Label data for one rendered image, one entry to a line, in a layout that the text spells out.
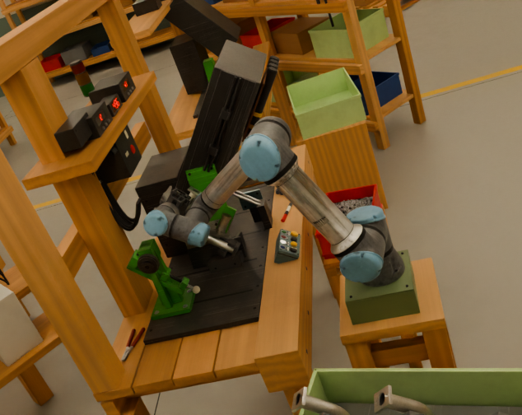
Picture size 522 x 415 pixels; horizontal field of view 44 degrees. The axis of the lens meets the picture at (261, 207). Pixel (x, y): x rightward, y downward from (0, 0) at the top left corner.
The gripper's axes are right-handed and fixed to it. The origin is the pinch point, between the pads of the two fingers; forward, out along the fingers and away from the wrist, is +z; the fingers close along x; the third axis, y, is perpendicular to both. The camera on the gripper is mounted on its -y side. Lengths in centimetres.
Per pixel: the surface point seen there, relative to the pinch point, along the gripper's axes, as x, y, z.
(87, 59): 365, -161, 824
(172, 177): 11.3, 0.0, 20.6
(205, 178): -0.7, 8.1, 14.8
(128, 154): 26.8, 3.9, 5.3
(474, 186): -130, 38, 203
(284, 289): -45.6, -4.9, -7.7
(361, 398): -75, -2, -56
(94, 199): 26.3, -11.4, -10.1
